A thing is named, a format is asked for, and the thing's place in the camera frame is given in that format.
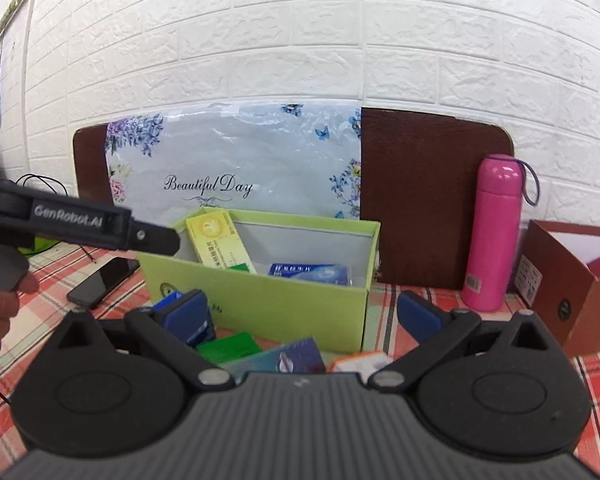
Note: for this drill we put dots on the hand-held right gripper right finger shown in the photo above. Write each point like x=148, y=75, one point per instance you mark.
x=416, y=315

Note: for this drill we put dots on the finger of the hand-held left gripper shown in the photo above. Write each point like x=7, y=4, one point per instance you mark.
x=152, y=239

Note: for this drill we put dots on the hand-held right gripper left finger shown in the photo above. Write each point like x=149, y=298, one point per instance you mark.
x=186, y=312

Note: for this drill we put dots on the white-orange medicine box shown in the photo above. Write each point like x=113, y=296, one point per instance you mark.
x=360, y=362

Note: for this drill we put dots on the green cardboard box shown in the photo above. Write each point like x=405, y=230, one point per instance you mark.
x=280, y=310

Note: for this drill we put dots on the plaid tablecloth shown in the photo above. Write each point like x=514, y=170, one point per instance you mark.
x=420, y=300

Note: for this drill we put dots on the small blue box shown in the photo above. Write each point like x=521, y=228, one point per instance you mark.
x=162, y=305

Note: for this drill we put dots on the green plastic tray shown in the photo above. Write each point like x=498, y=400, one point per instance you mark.
x=45, y=246

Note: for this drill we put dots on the small green box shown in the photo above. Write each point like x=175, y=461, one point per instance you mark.
x=230, y=347

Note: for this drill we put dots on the yellow-green medicine box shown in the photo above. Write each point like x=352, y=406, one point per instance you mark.
x=215, y=240

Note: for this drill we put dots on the black smartphone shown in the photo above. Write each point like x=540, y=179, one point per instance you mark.
x=102, y=280

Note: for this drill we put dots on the blue-white medicine box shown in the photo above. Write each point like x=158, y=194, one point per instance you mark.
x=310, y=275

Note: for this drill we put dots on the teal medicine box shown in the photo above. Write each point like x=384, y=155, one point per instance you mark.
x=290, y=357

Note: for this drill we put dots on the floral plastic bag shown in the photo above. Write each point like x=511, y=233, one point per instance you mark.
x=230, y=155

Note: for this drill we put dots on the pink thermos bottle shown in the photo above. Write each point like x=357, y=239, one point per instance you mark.
x=492, y=230

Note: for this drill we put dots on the brown leather board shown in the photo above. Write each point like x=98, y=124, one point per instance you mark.
x=420, y=200

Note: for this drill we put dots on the brown cardboard box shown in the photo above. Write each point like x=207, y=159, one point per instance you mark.
x=565, y=305

